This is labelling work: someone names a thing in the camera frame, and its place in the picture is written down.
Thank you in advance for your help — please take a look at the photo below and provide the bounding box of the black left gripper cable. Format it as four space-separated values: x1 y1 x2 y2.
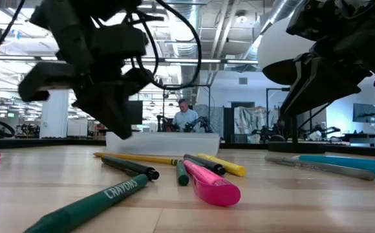
122 0 204 91

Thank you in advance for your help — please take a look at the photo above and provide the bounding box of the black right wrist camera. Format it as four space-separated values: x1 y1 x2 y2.
286 0 340 42

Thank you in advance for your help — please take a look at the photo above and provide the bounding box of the yellow highlighter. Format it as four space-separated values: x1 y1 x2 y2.
196 152 248 177

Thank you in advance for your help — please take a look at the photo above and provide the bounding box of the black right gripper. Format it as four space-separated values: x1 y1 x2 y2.
279 34 375 117

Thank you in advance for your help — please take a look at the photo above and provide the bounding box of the wall mounted screen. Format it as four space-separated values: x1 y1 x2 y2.
352 102 375 124

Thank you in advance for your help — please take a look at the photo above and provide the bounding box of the black marker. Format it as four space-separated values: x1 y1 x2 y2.
182 153 226 177

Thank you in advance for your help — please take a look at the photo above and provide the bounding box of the white square pillar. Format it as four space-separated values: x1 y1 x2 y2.
39 89 70 139

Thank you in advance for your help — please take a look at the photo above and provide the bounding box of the blue marker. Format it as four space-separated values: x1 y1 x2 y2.
292 154 375 179

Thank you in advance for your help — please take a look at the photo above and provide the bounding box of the dark green marker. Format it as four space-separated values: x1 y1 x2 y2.
175 159 191 187

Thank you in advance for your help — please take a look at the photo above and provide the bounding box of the black computer monitor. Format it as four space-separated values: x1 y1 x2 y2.
125 100 144 126

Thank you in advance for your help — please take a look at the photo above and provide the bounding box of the black pen with clip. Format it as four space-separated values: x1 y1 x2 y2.
100 155 160 181

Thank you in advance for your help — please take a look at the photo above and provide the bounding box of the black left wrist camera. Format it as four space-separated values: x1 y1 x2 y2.
89 21 150 60

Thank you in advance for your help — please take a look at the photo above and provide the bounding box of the white cabinet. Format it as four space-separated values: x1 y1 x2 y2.
66 118 89 137

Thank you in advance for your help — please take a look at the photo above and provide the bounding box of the white globe table lamp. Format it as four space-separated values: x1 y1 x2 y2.
257 16 327 155

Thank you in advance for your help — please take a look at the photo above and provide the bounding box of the clear supply box grey lid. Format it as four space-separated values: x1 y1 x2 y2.
105 131 222 157

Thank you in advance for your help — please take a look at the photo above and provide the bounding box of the green crayon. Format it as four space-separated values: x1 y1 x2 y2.
22 173 150 233

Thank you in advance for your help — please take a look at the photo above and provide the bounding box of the yellow wooden pencil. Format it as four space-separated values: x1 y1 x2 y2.
92 151 181 167

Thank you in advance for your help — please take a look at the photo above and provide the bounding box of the grey pen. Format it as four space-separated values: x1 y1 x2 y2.
264 155 375 182

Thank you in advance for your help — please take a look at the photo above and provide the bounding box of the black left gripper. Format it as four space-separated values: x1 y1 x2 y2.
17 61 156 140

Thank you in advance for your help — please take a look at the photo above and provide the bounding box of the person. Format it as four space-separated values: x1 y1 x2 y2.
173 98 201 133

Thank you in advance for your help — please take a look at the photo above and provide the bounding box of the silver ventilation duct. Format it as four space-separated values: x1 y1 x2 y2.
171 0 202 98

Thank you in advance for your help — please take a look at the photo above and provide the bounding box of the fat pink highlighter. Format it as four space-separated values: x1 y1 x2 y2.
182 159 242 208

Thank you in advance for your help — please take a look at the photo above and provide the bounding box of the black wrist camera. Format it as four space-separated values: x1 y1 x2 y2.
89 21 150 60
286 0 340 42

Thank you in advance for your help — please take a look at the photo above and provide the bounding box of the patterned tarp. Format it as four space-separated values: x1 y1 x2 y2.
233 105 281 144

